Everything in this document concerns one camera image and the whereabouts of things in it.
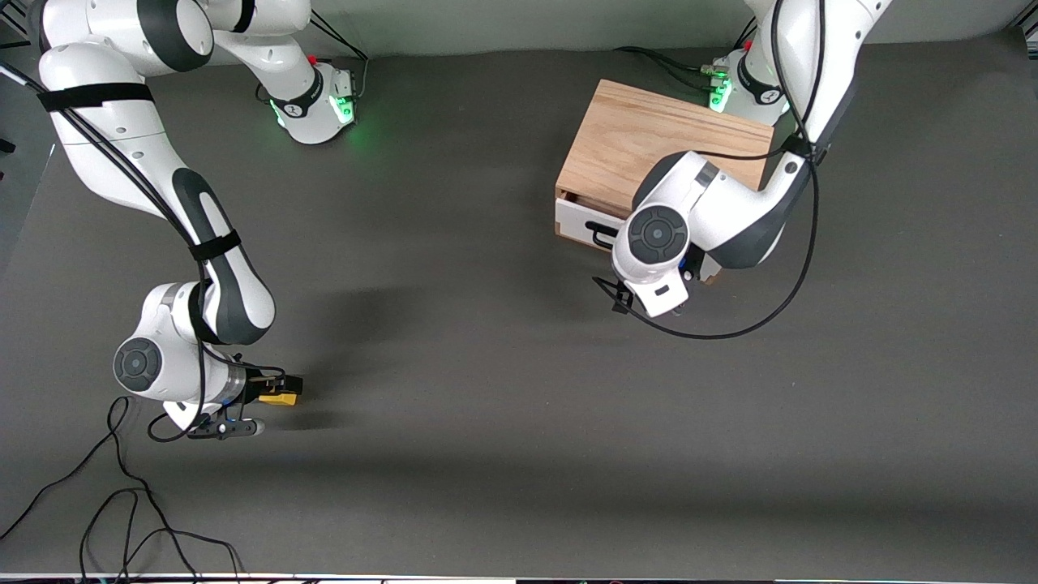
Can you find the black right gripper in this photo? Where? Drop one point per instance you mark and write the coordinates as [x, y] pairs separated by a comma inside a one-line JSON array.
[[254, 388]]

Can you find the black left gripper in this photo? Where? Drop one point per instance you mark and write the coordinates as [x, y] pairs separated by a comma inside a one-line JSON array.
[[694, 261]]

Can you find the wooden drawer cabinet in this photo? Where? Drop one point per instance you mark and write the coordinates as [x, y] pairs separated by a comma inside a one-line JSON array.
[[641, 138]]

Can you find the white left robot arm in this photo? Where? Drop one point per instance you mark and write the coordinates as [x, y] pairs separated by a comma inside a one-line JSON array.
[[730, 211]]

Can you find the yellow cube block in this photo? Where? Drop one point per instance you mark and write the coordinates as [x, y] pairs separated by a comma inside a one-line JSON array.
[[280, 399]]

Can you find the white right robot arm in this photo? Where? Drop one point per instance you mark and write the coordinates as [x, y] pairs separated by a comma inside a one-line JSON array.
[[105, 138]]

